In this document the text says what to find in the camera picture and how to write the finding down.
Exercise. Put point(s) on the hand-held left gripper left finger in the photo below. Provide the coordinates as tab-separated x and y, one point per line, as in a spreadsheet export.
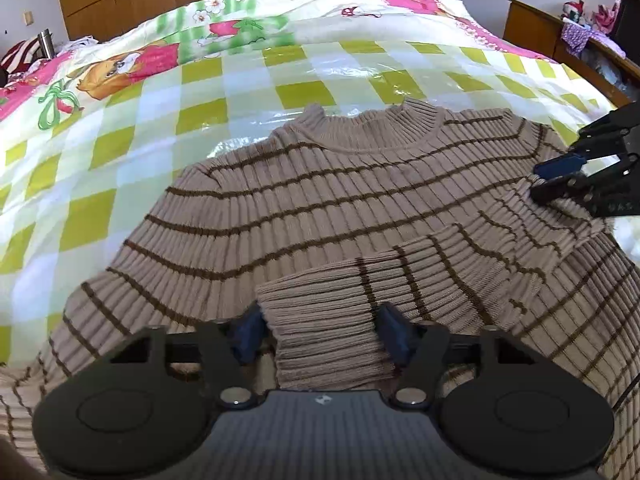
248	336

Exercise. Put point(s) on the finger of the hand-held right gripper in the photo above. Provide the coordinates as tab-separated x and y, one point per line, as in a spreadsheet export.
557	166
555	191

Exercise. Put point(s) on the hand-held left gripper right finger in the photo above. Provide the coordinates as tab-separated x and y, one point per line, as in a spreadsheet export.
395	334

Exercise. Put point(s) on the beige brown-striped knit sweater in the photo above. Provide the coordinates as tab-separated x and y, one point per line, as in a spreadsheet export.
325	200

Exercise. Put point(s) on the purple patterned cloth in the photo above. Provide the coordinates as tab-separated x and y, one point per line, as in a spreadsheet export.
580	37

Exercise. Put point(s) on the wooden dresser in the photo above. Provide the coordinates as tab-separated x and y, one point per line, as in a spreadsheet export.
530	25

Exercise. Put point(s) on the small plush toy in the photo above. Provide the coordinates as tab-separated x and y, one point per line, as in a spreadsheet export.
574	10

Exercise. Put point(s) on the pink cloth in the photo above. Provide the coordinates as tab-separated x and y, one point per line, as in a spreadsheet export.
607	12

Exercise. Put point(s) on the metal thermos bottle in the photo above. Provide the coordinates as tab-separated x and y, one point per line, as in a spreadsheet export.
46	42

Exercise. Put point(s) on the red white striped cloth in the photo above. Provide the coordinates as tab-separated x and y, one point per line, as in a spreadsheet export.
20	57

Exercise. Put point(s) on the wall socket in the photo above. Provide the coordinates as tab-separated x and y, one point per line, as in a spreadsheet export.
29	17

